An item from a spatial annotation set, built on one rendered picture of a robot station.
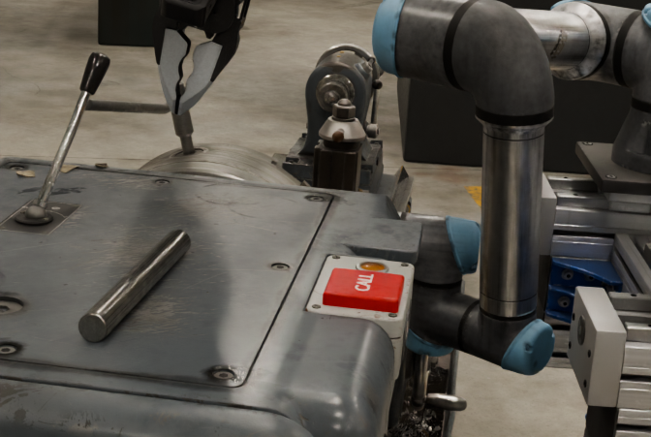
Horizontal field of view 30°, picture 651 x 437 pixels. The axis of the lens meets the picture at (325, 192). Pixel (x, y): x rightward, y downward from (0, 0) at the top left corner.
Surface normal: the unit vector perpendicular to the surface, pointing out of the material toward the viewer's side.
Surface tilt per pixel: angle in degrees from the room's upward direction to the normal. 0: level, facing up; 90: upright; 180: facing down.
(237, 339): 0
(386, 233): 0
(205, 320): 0
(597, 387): 90
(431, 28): 69
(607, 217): 90
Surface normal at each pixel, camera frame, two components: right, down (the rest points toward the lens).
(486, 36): -0.17, -0.17
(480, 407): 0.06, -0.96
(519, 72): 0.17, 0.06
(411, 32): -0.65, -0.01
